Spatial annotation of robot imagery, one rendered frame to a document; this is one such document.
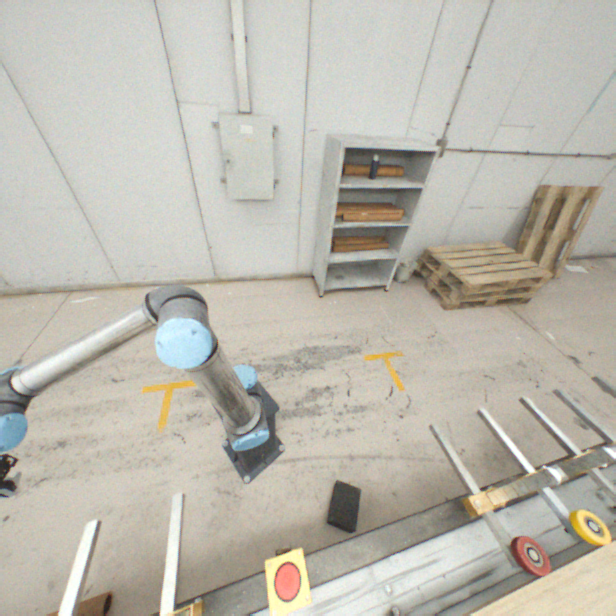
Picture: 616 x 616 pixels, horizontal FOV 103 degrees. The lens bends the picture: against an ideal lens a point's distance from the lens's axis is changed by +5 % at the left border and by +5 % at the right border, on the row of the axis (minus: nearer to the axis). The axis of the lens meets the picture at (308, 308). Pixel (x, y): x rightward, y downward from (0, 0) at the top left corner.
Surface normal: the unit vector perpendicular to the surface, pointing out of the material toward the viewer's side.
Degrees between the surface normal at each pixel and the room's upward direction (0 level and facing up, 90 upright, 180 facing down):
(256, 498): 0
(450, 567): 0
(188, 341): 83
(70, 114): 90
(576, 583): 0
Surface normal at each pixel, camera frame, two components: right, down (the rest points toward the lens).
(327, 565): 0.07, -0.74
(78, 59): 0.21, 0.67
